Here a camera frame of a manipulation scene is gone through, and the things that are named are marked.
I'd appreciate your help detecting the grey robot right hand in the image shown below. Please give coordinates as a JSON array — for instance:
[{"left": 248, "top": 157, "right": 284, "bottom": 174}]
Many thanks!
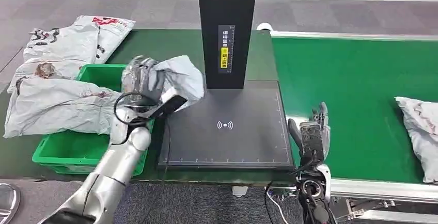
[{"left": 287, "top": 102, "right": 332, "bottom": 169}]

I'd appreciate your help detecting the metal conveyor support frame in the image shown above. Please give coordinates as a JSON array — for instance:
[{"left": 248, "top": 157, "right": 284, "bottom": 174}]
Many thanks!
[{"left": 345, "top": 198, "right": 438, "bottom": 224}]

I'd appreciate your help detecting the yellow label sticker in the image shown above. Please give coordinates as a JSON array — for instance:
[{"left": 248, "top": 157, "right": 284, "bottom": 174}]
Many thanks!
[{"left": 220, "top": 46, "right": 229, "bottom": 70}]

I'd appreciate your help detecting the grey parcel with red print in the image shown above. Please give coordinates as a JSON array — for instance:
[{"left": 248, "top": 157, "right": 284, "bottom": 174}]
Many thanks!
[{"left": 73, "top": 14, "right": 136, "bottom": 66}]

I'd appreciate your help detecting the grey ruler sticker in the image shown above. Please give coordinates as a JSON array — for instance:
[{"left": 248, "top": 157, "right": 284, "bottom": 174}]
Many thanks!
[{"left": 217, "top": 24, "right": 236, "bottom": 75}]

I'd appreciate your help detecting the black scanner stand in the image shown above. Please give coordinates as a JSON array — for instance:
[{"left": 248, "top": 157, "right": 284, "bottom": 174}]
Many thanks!
[{"left": 158, "top": 0, "right": 296, "bottom": 172}]

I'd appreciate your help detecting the grey parcel with black print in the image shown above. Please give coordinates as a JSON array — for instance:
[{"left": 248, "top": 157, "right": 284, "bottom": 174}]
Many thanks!
[{"left": 22, "top": 22, "right": 101, "bottom": 67}]

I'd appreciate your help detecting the grey plastic parcel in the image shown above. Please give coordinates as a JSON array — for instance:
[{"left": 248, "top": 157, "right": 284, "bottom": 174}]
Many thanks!
[{"left": 146, "top": 55, "right": 206, "bottom": 113}]

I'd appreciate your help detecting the shiny chrome curved part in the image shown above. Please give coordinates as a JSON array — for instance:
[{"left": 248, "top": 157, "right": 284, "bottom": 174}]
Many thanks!
[{"left": 0, "top": 183, "right": 21, "bottom": 224}]

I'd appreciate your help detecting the black looped cable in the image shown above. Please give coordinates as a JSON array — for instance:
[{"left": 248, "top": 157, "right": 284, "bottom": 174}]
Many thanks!
[{"left": 113, "top": 92, "right": 162, "bottom": 128}]

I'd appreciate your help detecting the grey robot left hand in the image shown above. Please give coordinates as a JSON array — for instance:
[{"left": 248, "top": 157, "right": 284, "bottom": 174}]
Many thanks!
[{"left": 121, "top": 55, "right": 167, "bottom": 113}]

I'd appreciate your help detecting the white tag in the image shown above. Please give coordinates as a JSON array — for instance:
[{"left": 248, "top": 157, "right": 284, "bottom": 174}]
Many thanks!
[{"left": 231, "top": 185, "right": 249, "bottom": 199}]

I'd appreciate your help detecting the green plastic crate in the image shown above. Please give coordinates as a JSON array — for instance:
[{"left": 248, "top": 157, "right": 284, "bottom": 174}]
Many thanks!
[{"left": 31, "top": 63, "right": 155, "bottom": 177}]

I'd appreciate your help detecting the white cable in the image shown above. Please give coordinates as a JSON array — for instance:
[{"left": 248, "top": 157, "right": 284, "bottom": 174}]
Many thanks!
[{"left": 266, "top": 189, "right": 292, "bottom": 224}]

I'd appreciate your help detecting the grey parcel with brown stain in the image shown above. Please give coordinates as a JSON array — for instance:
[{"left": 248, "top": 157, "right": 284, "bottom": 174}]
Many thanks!
[{"left": 6, "top": 57, "right": 82, "bottom": 95}]

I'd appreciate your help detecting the grey parcel with pink stains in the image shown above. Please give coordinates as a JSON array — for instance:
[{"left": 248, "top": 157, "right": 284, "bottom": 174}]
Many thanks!
[{"left": 394, "top": 95, "right": 438, "bottom": 185}]

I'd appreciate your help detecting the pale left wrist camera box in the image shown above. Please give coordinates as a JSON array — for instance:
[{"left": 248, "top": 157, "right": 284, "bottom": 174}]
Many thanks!
[{"left": 150, "top": 92, "right": 189, "bottom": 119}]

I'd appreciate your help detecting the green belt conveyor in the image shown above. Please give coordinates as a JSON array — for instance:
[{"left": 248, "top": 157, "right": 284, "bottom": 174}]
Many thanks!
[{"left": 256, "top": 22, "right": 438, "bottom": 205}]

